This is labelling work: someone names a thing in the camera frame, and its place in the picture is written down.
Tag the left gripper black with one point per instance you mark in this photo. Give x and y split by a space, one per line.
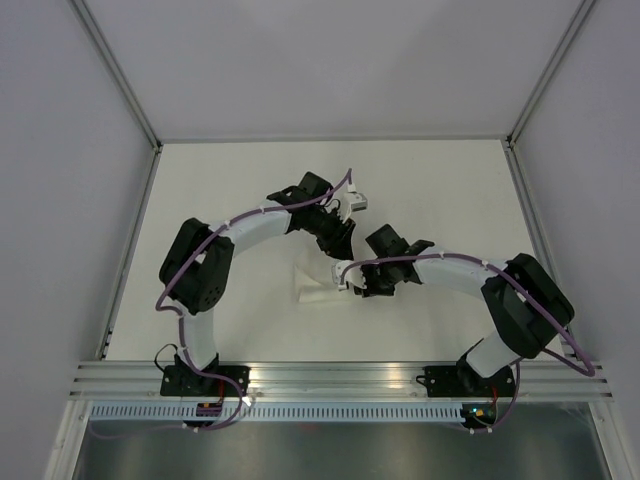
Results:
339 242

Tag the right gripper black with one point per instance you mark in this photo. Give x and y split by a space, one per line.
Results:
366 289

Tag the white cloth napkin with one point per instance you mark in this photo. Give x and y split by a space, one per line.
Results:
313 279

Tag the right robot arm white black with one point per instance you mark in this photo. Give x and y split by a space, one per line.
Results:
525 304

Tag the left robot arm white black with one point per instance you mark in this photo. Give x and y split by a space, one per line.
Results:
196 268

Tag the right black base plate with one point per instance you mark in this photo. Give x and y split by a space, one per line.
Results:
450 382

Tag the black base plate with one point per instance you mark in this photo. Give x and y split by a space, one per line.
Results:
181 381
450 382

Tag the right side aluminium rail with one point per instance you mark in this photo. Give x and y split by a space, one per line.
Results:
532 220

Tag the aluminium rail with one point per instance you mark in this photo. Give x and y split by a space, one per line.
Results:
532 220
540 382
115 295

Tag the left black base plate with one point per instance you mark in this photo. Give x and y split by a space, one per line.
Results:
181 381

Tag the left side aluminium rail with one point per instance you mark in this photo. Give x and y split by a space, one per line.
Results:
115 295

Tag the white slotted cable duct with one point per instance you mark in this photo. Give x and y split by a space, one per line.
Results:
285 411

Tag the aluminium front rail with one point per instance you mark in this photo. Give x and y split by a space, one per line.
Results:
540 382

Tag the left aluminium frame post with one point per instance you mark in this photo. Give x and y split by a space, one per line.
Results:
100 43

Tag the aluminium frame post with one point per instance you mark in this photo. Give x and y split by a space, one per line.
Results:
568 38
100 43

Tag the right aluminium frame post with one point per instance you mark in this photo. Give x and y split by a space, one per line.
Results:
568 38

